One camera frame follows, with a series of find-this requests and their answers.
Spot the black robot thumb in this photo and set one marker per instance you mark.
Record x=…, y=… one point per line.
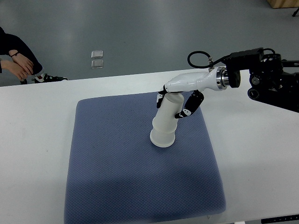
x=192, y=104

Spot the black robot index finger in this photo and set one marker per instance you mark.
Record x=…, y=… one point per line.
x=160, y=96

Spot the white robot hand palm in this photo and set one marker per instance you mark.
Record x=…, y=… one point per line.
x=215, y=79

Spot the white paper cup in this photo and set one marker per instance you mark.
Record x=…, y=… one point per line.
x=160, y=139
x=165, y=121

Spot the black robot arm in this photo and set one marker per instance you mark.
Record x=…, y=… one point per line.
x=270, y=84

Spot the person's left hand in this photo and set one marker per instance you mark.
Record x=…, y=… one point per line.
x=24, y=63

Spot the person's right hand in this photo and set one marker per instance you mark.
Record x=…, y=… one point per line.
x=15, y=69

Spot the white paper cup on mat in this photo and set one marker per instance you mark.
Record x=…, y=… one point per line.
x=160, y=139

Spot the lower metal floor plate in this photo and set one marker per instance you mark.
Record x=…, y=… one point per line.
x=97, y=64

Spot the metal floor plate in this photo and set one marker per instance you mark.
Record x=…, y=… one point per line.
x=97, y=64
x=97, y=54

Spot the upper metal floor plate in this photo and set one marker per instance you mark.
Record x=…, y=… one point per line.
x=97, y=54

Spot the blue-grey textured mat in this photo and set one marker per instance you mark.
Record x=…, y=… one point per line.
x=117, y=176

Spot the wooden furniture corner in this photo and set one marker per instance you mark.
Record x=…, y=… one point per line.
x=276, y=4

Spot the black tripod leg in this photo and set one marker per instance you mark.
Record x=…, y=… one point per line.
x=295, y=13

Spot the person in dark clothes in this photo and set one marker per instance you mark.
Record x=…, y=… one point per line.
x=11, y=45

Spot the black table control panel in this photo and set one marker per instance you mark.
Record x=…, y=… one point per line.
x=280, y=219

